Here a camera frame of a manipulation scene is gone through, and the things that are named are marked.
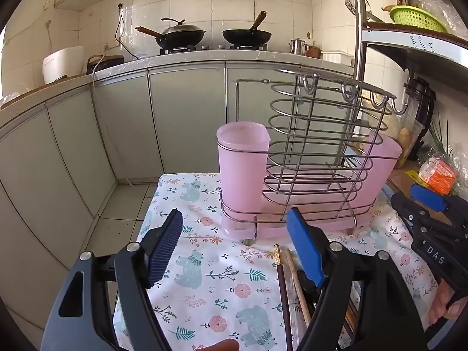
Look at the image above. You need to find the light wooden chopstick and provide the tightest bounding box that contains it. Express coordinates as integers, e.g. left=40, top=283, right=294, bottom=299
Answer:
left=286, top=249, right=312, bottom=328

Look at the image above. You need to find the dark chopstick with gold band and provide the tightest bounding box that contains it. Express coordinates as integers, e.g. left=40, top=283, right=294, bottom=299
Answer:
left=274, top=246, right=294, bottom=351

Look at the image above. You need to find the orange food packet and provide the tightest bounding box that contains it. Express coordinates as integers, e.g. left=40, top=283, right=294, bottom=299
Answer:
left=418, top=157, right=457, bottom=195

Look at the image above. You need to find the person's left hand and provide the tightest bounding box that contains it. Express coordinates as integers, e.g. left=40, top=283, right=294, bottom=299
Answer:
left=204, top=338, right=240, bottom=351

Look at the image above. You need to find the brown wooden board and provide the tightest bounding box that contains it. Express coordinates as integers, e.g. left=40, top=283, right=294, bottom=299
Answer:
left=388, top=161, right=454, bottom=227

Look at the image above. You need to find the metal kitchen shelf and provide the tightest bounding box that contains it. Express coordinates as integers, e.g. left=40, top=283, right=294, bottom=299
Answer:
left=349, top=0, right=468, bottom=81

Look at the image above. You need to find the steel kettle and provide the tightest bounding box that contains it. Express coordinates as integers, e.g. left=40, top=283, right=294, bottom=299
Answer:
left=289, top=38, right=309, bottom=55

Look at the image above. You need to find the metal wire utensil rack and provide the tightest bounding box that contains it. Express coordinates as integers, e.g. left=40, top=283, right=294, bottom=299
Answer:
left=220, top=64, right=408, bottom=242

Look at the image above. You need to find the gas stove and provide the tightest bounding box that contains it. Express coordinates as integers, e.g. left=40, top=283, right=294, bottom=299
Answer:
left=159, top=43, right=269, bottom=54

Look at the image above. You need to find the clear plastic bag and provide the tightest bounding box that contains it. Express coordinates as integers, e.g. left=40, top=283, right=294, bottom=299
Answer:
left=417, top=0, right=468, bottom=39

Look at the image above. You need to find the black wok with lid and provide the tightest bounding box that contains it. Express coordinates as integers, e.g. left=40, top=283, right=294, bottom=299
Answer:
left=135, top=18, right=206, bottom=49

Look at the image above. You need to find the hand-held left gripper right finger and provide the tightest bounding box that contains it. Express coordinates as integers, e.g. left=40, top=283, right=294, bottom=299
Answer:
left=287, top=208, right=428, bottom=351

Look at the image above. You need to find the green plastic basket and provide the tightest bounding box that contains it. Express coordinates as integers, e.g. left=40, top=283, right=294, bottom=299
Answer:
left=389, top=5, right=448, bottom=33

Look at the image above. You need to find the person's right hand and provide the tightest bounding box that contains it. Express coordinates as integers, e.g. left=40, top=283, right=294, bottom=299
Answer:
left=428, top=278, right=468, bottom=327

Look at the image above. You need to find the pink plastic cup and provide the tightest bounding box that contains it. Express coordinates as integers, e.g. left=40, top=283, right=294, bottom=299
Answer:
left=216, top=122, right=271, bottom=240
left=360, top=132, right=403, bottom=213

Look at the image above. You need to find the black blender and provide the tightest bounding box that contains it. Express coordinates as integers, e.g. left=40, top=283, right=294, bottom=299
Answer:
left=397, top=78, right=437, bottom=169

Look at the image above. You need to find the white rice cooker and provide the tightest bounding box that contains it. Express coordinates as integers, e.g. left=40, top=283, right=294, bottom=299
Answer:
left=42, top=46, right=85, bottom=85

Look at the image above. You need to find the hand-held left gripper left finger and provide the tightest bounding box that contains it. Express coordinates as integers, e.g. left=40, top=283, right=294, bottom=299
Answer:
left=44, top=208, right=183, bottom=351

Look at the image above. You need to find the metal wire skimmer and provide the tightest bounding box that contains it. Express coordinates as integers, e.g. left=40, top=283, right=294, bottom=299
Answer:
left=344, top=0, right=371, bottom=15

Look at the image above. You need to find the pink plastic drip tray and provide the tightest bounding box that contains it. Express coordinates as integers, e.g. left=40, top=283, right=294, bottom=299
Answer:
left=223, top=161, right=381, bottom=240

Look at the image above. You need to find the black countertop appliance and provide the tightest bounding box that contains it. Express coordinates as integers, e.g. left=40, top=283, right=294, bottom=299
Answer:
left=87, top=54, right=125, bottom=74

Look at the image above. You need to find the floral bear print tablecloth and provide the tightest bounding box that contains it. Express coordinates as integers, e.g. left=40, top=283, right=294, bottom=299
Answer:
left=113, top=173, right=439, bottom=351

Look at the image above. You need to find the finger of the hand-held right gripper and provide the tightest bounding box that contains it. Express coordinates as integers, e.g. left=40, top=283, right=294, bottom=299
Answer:
left=391, top=193, right=457, bottom=240
left=409, top=184, right=468, bottom=235

